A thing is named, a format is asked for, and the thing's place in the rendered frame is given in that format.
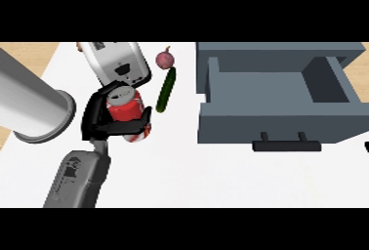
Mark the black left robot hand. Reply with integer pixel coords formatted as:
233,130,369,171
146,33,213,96
79,80,153,143

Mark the red can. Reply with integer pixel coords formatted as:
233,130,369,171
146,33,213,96
104,86,154,144

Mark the grey drawer front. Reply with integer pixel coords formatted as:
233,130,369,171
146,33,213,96
196,102,369,145

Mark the grey open drawer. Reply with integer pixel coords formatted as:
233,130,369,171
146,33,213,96
197,56,363,105

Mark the large grey cylinder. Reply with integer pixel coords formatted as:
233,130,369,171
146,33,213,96
0,48,78,145

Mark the green cucumber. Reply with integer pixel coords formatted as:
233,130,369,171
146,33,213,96
153,66,178,114

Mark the pale grey rounded block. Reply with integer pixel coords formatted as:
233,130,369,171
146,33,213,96
78,41,153,88

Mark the red onion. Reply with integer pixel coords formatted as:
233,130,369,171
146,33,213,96
153,46,175,70

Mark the grey cabinet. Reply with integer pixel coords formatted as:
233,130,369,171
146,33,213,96
194,41,367,96

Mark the black drawer handle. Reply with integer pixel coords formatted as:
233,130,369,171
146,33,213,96
250,131,323,152

